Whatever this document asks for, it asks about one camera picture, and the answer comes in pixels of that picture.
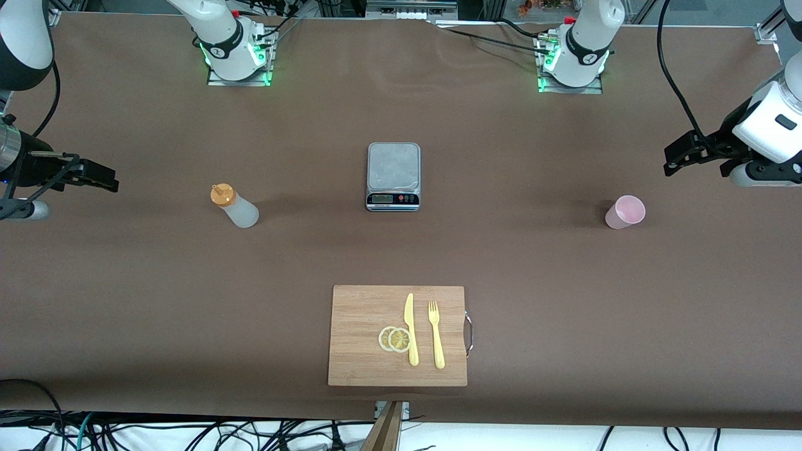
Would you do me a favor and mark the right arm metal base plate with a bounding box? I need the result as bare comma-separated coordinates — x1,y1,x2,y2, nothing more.
207,25,275,87

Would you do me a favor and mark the black base power cable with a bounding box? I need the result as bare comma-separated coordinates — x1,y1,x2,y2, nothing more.
439,25,555,57

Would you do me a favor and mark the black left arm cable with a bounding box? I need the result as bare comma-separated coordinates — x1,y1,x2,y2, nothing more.
657,0,753,165

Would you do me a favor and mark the wooden post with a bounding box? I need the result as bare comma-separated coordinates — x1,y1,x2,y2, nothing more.
360,401,405,451

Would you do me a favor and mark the grey power strip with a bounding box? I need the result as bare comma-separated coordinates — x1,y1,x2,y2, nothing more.
367,0,459,21

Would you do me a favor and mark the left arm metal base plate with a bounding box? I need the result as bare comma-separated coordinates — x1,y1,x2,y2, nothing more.
538,31,603,95

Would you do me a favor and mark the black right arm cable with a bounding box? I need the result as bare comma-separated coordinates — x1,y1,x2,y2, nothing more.
0,60,82,220

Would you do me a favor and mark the brown table cover sheet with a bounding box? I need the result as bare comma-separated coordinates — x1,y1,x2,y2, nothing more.
0,11,802,430

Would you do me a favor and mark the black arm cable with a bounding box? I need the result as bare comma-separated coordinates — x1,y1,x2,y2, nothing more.
657,0,753,165
0,60,82,220

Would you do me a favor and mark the black looped floor cable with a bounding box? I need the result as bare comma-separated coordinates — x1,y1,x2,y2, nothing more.
0,378,66,451

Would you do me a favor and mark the wooden cutting board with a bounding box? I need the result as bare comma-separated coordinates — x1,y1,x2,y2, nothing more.
328,285,468,387

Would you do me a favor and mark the sauce bottle with orange cap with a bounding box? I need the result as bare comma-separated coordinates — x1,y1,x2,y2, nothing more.
210,183,259,229

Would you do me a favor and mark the yellow plastic fork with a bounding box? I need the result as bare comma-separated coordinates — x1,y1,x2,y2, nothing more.
428,301,446,370

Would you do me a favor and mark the yellow plastic knife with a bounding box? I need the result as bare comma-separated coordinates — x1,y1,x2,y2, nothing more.
404,293,420,367

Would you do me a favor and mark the silver digital kitchen scale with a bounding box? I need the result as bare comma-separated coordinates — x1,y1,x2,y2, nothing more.
366,142,422,212

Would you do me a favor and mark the pink plastic cup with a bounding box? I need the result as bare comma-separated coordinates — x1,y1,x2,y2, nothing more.
605,195,646,231

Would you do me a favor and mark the teal floor cable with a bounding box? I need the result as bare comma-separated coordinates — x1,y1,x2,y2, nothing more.
75,412,95,451

